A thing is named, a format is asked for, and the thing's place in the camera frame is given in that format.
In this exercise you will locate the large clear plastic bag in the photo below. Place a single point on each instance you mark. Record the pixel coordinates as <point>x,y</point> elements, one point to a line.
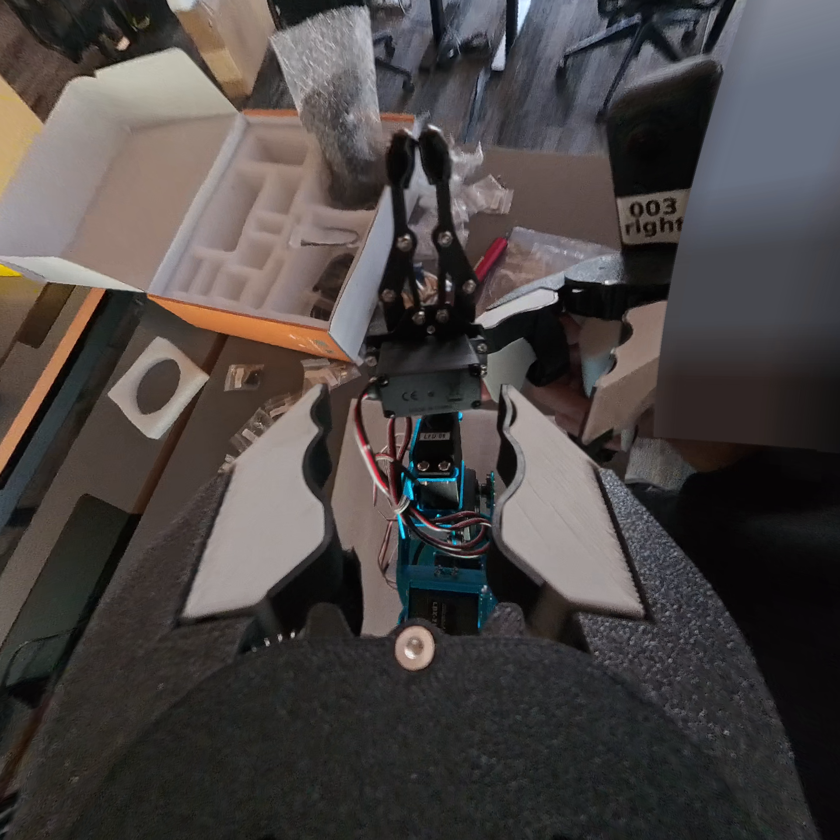
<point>544,253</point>

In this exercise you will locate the blue and black toy robot arm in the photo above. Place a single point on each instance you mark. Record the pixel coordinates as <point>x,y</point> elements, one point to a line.
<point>426,367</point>

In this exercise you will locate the tan cardboard box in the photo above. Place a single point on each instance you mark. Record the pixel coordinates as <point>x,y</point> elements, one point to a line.
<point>229,39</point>

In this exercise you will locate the grey foam sheet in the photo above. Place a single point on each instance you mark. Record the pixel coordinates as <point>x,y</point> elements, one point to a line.
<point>358,558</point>

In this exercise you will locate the person's right hand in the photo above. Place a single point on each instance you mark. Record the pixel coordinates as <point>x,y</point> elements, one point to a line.
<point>571,410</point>

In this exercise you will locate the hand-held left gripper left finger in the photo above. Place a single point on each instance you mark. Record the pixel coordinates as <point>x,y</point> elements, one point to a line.
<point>262,512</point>

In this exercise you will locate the orange box with white foam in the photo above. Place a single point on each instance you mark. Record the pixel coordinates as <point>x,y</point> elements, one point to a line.
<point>92,197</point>

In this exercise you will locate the red screwdriver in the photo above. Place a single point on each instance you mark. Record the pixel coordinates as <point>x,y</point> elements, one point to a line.
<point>489,259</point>

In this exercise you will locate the grey desk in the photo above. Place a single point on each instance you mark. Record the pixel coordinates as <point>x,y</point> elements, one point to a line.
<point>558,190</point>

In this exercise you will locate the wood-edged office table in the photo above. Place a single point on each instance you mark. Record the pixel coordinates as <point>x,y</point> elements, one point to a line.
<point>65,354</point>

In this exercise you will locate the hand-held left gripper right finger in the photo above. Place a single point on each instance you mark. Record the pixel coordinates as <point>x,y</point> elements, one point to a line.
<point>564,525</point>

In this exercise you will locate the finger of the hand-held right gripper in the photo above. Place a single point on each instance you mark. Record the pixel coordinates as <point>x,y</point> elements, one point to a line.
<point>515,361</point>
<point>525,305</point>

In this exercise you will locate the bubble wrap bag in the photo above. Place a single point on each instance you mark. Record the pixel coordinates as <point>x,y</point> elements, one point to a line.
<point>334,98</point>

